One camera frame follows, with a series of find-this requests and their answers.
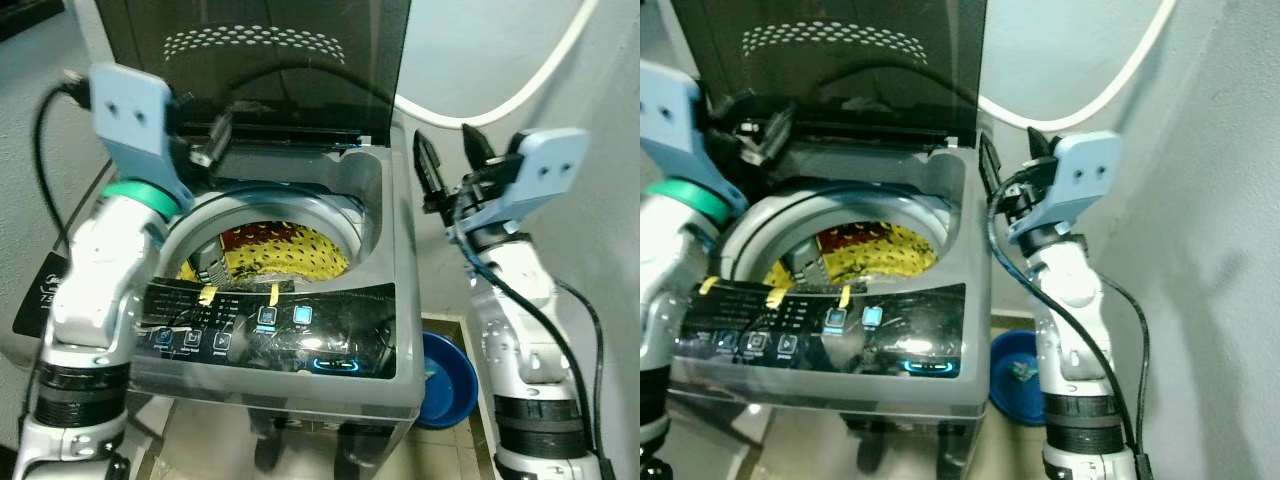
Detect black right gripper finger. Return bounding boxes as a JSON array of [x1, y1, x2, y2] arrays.
[[412, 130, 447, 215], [978, 130, 1005, 203], [461, 122, 497, 177], [1028, 127, 1063, 169]]

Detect grey top-loading washing machine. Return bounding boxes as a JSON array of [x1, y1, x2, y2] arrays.
[[668, 0, 995, 425], [96, 0, 429, 423]]

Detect dark tinted washer lid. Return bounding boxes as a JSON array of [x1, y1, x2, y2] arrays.
[[668, 0, 989, 151], [96, 0, 413, 153]]

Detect red cloth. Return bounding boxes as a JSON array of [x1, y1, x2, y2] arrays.
[[818, 224, 893, 253], [222, 224, 293, 253]]

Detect yellow perforated cloth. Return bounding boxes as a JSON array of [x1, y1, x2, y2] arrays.
[[176, 222, 351, 285], [764, 226, 939, 291]]

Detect blue plastic basin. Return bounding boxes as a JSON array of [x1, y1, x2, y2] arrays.
[[416, 330, 480, 431], [988, 328, 1047, 427]]

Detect black washer control panel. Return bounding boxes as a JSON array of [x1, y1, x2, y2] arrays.
[[138, 282, 399, 381], [670, 280, 967, 381]]

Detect black washer foot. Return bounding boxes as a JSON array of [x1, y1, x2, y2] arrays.
[[252, 414, 289, 473], [936, 428, 979, 480], [852, 418, 889, 473], [338, 424, 399, 480]]

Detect light blue right wrist camera mount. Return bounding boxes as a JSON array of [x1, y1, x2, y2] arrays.
[[1008, 130, 1123, 247], [468, 128, 591, 243]]

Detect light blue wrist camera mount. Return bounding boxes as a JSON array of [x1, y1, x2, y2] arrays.
[[640, 60, 749, 217], [1008, 130, 1123, 247], [86, 64, 197, 213], [468, 128, 591, 243]]

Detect light blue left wrist camera mount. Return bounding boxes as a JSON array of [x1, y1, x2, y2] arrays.
[[86, 64, 197, 213], [640, 60, 749, 217]]

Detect white hose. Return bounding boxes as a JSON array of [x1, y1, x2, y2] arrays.
[[976, 0, 1179, 129], [394, 0, 603, 127]]

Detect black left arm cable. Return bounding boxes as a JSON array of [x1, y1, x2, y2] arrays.
[[32, 72, 93, 259]]

